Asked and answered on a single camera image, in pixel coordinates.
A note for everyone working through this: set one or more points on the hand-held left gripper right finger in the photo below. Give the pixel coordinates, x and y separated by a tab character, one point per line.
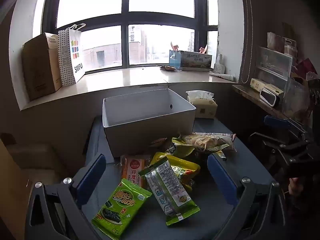
221	177

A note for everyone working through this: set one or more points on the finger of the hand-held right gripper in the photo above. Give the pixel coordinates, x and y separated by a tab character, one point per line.
275	120
280	141

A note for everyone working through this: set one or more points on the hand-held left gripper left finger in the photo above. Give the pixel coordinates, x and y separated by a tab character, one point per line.
91	177

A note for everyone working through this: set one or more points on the beige bread packet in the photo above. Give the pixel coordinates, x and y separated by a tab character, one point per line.
207	141

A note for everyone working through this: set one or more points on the green seaweed packet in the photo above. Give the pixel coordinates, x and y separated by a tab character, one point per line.
120	210

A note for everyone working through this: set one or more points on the orange snack packet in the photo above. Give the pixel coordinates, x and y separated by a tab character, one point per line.
135	170

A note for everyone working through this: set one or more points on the green and yellow snack packet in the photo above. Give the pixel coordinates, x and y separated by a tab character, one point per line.
180	147

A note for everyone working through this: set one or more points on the green packet with white label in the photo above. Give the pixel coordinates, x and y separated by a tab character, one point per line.
167	190

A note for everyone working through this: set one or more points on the white cardboard box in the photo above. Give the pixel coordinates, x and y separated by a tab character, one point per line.
140	135

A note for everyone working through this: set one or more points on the brown snack packet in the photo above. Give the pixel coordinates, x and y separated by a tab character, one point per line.
158	142

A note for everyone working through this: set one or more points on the person's right hand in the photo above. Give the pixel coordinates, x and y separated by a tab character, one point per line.
293	183

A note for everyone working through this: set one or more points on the white oval device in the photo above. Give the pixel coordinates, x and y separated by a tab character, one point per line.
268	97

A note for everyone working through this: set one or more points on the blue tablecloth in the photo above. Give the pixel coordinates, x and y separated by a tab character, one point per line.
240	160

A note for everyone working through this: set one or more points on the stone side shelf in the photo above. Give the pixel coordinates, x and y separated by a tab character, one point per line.
247	93

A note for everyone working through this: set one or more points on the beige tissue box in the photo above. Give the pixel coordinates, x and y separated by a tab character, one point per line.
260	83

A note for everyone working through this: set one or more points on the clear plastic container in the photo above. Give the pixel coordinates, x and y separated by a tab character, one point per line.
275	63

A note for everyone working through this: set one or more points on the dark red bag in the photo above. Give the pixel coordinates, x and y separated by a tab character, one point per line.
306	68

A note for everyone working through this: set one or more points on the beige sofa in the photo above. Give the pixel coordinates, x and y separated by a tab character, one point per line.
32	157

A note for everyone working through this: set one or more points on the white tube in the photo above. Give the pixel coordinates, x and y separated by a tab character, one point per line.
221	76

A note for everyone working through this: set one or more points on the beige tissue pack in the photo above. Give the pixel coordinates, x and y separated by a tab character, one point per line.
205	107

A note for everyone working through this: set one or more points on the white plastic bottle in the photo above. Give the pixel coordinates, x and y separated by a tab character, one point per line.
219	66

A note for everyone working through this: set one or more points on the brown paper bags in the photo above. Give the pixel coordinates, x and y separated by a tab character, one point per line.
277	42

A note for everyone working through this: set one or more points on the printed landscape box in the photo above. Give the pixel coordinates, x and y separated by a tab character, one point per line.
192	60

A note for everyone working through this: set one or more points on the white polka dot shopping bag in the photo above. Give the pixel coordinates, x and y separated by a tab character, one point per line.
75	62

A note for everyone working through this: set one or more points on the brown wrapper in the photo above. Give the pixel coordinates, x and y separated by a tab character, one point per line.
167	68

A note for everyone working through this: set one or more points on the brown cardboard box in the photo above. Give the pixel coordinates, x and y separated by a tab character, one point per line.
40	67

